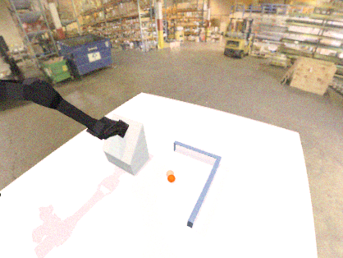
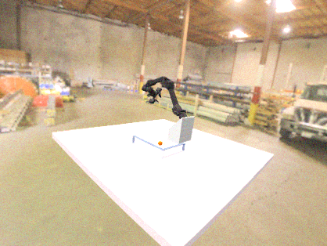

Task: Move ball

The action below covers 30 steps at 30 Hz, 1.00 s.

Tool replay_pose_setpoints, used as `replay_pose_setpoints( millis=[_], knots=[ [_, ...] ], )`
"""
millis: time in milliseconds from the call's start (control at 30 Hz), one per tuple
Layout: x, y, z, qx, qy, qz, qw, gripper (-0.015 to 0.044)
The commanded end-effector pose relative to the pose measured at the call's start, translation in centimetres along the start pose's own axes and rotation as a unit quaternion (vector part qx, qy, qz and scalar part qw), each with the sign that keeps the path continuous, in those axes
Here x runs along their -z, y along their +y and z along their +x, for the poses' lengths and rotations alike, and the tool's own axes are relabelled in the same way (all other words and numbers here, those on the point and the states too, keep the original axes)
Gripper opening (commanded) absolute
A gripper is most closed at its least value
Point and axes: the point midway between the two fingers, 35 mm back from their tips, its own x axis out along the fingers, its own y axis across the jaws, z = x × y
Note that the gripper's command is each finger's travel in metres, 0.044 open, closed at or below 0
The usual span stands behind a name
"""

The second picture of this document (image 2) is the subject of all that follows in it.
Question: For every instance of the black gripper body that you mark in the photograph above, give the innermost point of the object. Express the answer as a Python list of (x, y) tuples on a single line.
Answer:
[(158, 90)]

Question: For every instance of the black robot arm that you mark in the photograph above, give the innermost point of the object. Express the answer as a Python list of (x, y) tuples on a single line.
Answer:
[(169, 84)]

